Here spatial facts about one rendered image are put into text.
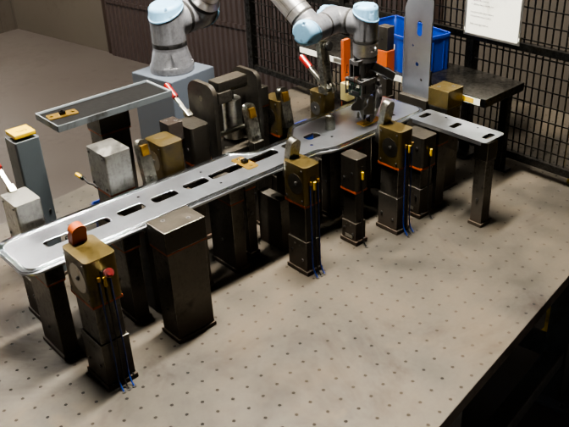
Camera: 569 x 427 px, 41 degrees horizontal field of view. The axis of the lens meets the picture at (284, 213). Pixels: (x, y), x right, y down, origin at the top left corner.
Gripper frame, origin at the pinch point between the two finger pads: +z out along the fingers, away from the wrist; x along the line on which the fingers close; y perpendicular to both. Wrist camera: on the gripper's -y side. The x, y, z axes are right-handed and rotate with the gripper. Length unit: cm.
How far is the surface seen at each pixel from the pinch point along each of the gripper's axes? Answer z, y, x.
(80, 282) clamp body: 2, 109, 15
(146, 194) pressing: 2, 77, -10
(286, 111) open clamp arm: -1.6, 17.7, -19.0
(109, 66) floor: 104, -119, -393
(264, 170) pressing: 1.8, 45.5, 2.7
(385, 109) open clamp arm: -7.9, 7.3, 13.1
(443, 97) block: -2.0, -23.5, 10.4
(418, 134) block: 3.7, -6.2, 15.0
